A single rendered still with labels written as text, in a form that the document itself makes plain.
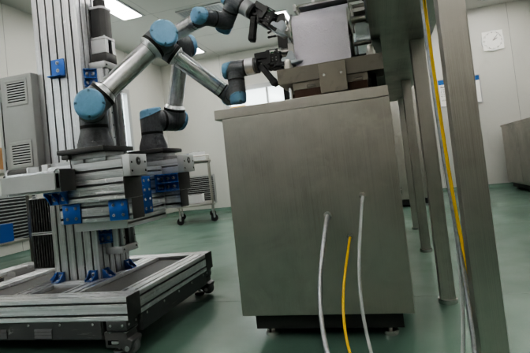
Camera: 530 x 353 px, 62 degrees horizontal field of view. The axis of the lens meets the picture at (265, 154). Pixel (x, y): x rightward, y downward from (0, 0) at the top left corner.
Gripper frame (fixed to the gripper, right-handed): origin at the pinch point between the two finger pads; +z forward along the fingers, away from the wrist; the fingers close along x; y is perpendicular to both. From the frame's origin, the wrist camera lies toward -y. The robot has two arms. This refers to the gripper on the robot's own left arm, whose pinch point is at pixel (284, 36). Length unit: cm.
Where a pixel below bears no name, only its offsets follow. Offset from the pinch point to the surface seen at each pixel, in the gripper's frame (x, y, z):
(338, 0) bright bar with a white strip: 25.2, 31.0, 5.5
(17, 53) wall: 215, -145, -334
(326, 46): -5.6, 4.9, 20.0
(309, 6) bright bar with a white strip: 25.6, 21.7, -5.7
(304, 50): -5.6, -1.5, 12.9
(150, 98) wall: 503, -155, -324
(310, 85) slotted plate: -24.3, -13.4, 27.6
